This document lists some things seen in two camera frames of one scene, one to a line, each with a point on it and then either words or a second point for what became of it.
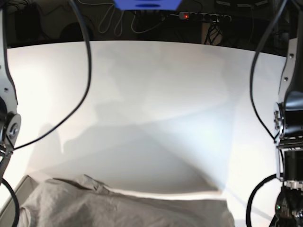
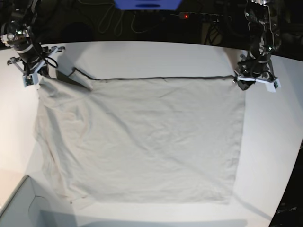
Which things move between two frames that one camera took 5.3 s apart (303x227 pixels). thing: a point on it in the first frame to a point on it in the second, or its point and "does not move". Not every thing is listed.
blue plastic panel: (147, 4) does not move
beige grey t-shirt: (83, 201) to (172, 140)
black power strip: (204, 16) does not move
